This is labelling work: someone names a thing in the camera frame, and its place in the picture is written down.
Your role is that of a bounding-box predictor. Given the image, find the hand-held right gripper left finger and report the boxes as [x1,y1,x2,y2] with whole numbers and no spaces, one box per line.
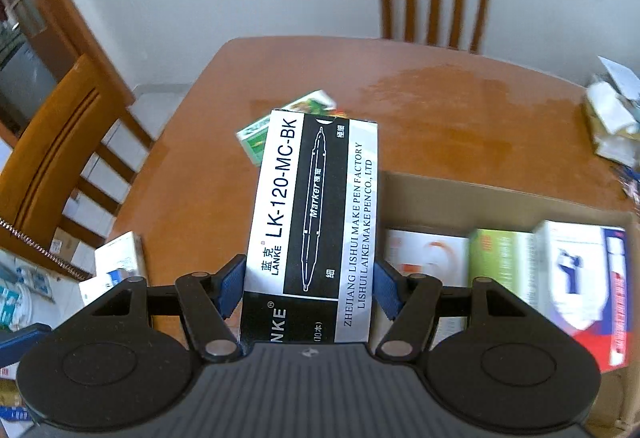
[87,254,247,363]

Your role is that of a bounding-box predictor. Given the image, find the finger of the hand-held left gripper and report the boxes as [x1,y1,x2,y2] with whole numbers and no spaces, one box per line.
[0,323,53,359]

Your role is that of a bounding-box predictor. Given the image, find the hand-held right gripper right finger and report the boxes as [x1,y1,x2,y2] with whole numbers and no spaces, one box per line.
[374,260,528,363]

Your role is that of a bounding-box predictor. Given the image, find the black white marker box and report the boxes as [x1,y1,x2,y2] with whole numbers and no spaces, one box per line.
[239,109,381,346]

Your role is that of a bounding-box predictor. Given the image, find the cardboard box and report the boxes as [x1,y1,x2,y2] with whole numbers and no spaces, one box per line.
[370,170,640,434]

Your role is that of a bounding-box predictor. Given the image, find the light green box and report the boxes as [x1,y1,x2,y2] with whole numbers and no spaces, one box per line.
[469,228,538,313]

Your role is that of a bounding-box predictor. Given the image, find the blue white medicine box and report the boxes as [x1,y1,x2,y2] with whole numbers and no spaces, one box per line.
[79,232,148,311]

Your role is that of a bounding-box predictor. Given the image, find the green monkey print box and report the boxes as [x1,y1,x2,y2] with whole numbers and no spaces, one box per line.
[236,90,346,166]

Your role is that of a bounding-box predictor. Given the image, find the white box with blue figure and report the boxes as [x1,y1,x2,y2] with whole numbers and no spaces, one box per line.
[532,219,632,371]

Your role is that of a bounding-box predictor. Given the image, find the wooden desktop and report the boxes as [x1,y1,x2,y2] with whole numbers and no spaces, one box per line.
[102,36,640,434]

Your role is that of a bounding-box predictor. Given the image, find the packets on floor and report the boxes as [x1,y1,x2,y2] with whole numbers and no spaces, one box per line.
[0,263,38,334]

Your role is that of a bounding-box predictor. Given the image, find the white box with orange circle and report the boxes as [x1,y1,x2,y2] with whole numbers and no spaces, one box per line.
[384,228,471,281]

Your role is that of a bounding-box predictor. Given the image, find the clutter at table edge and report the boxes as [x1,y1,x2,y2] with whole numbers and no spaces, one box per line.
[582,82,640,159]

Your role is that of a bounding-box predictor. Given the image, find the metal chain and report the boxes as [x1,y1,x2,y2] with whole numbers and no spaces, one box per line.
[0,217,97,279]

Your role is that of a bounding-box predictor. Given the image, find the wooden door frame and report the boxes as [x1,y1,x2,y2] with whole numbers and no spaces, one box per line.
[0,0,136,133]

